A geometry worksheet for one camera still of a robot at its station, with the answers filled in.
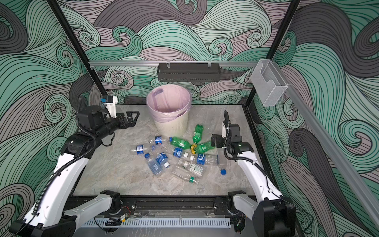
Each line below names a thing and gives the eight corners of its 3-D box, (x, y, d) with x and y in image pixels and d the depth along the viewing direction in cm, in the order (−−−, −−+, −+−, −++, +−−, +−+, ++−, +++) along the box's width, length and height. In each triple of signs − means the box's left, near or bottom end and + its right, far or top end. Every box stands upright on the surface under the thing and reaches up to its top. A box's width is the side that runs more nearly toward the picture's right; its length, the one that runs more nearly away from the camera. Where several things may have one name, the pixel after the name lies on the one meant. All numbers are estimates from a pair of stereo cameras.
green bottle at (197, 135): (191, 143, 99) (191, 139, 95) (195, 127, 108) (196, 123, 104) (199, 145, 98) (199, 141, 94) (203, 129, 107) (204, 125, 103)
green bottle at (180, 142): (168, 142, 100) (167, 138, 96) (172, 137, 102) (172, 133, 99) (187, 153, 94) (187, 150, 90) (191, 147, 97) (191, 143, 93)
